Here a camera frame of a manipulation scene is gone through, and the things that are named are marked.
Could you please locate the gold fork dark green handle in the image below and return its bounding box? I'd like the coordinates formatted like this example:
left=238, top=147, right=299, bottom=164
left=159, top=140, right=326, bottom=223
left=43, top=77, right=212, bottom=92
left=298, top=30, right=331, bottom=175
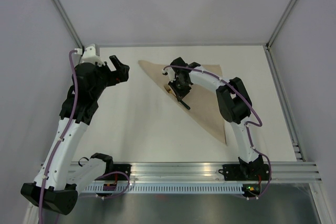
left=164, top=84, right=191, bottom=110

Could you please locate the beige cloth napkin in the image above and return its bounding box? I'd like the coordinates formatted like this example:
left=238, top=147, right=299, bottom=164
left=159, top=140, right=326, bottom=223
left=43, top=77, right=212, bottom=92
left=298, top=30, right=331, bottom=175
left=138, top=60, right=227, bottom=145

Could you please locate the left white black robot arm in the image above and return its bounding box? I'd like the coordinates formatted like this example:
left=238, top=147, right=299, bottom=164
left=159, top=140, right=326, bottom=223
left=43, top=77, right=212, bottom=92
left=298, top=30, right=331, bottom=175
left=20, top=56, right=130, bottom=215

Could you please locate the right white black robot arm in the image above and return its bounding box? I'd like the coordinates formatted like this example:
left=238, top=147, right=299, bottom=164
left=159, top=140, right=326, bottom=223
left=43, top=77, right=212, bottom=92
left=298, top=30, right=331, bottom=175
left=162, top=58, right=271, bottom=181

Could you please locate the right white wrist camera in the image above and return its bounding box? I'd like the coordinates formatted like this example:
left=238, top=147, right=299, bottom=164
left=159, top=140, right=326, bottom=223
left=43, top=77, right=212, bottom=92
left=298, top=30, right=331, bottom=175
left=162, top=66, right=176, bottom=82

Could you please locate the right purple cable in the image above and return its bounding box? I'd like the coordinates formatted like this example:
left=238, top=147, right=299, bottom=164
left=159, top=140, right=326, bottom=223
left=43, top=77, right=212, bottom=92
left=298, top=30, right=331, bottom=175
left=162, top=65, right=272, bottom=198

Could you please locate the purple cable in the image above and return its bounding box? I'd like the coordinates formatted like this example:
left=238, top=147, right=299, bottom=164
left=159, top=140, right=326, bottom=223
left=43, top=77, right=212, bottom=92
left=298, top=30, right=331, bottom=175
left=162, top=65, right=272, bottom=198
left=37, top=49, right=79, bottom=224

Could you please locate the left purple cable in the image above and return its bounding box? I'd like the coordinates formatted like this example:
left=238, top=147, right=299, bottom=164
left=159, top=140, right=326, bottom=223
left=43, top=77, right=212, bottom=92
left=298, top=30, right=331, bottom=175
left=37, top=49, right=79, bottom=224

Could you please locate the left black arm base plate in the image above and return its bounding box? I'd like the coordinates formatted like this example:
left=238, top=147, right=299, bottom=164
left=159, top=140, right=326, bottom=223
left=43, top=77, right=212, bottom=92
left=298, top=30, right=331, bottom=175
left=104, top=164, right=132, bottom=182

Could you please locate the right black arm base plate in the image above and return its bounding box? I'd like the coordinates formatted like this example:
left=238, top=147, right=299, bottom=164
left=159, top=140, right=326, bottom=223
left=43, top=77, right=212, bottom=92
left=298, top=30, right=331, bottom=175
left=222, top=164, right=270, bottom=182

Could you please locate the white slotted cable duct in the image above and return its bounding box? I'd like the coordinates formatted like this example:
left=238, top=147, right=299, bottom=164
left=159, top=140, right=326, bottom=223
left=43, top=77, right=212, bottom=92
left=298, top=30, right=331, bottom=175
left=83, top=182, right=243, bottom=194

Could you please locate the left aluminium frame post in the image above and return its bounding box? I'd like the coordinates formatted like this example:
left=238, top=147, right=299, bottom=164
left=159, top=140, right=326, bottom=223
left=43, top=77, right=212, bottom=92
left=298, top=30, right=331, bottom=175
left=51, top=0, right=83, bottom=48

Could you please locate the aluminium frame post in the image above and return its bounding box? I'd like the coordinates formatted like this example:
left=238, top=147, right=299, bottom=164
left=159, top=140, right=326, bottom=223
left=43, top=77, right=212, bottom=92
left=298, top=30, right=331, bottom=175
left=264, top=0, right=299, bottom=50
left=51, top=0, right=83, bottom=48

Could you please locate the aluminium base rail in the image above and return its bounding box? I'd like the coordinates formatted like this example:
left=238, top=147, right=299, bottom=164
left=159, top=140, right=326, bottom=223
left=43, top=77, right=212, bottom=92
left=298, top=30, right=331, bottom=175
left=39, top=162, right=322, bottom=184

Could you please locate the right aluminium frame post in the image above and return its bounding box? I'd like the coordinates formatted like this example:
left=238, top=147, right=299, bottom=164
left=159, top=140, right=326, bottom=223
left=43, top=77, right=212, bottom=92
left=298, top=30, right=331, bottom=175
left=264, top=0, right=299, bottom=50

